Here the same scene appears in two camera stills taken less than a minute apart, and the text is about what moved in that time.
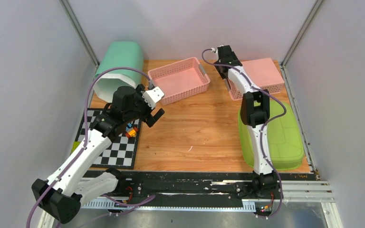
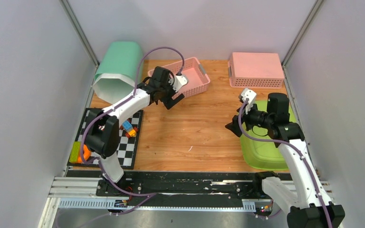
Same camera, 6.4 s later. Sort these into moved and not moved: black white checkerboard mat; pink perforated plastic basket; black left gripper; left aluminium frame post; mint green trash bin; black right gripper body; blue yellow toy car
Moved: black right gripper body; black left gripper
Not moved: blue yellow toy car; black white checkerboard mat; pink perforated plastic basket; left aluminium frame post; mint green trash bin
